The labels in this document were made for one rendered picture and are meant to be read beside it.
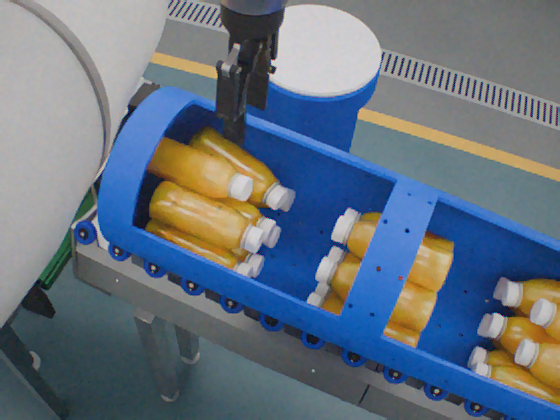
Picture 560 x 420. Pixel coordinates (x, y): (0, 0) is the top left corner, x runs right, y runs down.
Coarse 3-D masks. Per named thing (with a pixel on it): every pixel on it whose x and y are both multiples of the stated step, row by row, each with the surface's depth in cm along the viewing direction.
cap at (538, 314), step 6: (540, 300) 96; (546, 300) 96; (534, 306) 98; (540, 306) 96; (546, 306) 95; (534, 312) 97; (540, 312) 95; (546, 312) 95; (534, 318) 96; (540, 318) 95; (546, 318) 95; (540, 324) 96
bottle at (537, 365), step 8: (536, 344) 96; (544, 344) 96; (552, 344) 95; (536, 352) 95; (544, 352) 94; (552, 352) 94; (536, 360) 94; (544, 360) 93; (552, 360) 93; (536, 368) 94; (544, 368) 93; (552, 368) 93; (536, 376) 95; (544, 376) 94; (552, 376) 93; (552, 384) 94
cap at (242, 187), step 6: (240, 180) 103; (246, 180) 103; (252, 180) 105; (234, 186) 103; (240, 186) 103; (246, 186) 104; (252, 186) 106; (234, 192) 104; (240, 192) 103; (246, 192) 105; (240, 198) 104; (246, 198) 106
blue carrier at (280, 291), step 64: (128, 128) 98; (192, 128) 121; (256, 128) 113; (128, 192) 98; (320, 192) 118; (384, 192) 112; (192, 256) 98; (320, 256) 119; (384, 256) 91; (512, 256) 110; (320, 320) 96; (384, 320) 92; (448, 320) 114; (448, 384) 95
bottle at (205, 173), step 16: (160, 144) 108; (176, 144) 108; (160, 160) 107; (176, 160) 106; (192, 160) 105; (208, 160) 105; (224, 160) 106; (160, 176) 109; (176, 176) 106; (192, 176) 105; (208, 176) 104; (224, 176) 104; (208, 192) 105; (224, 192) 104
